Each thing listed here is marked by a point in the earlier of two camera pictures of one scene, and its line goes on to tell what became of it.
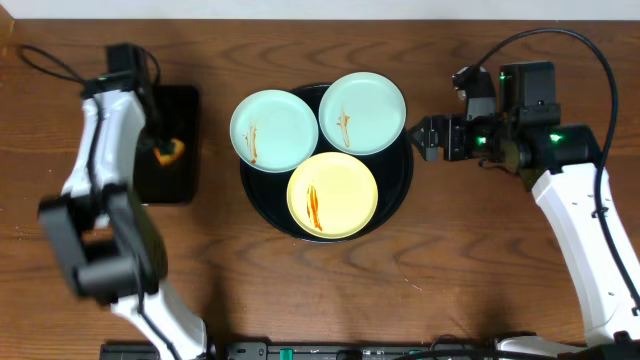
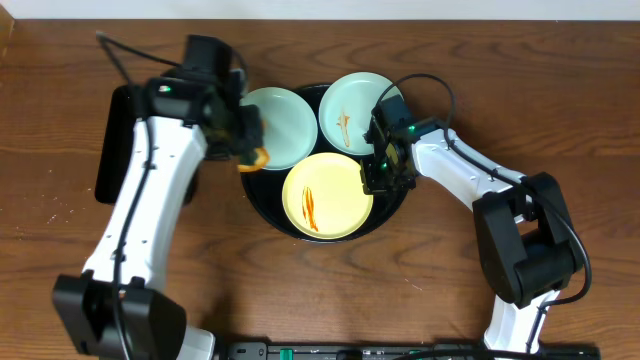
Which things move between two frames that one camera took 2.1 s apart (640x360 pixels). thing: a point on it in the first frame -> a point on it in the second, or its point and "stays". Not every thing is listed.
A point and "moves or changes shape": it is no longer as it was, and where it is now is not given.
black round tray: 266,192 stays
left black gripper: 158,114 -> 251,121
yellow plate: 332,196 stays
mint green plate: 274,131 stays
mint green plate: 362,113 stays
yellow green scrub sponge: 165,159 moves or changes shape
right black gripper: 455,126 -> 373,185
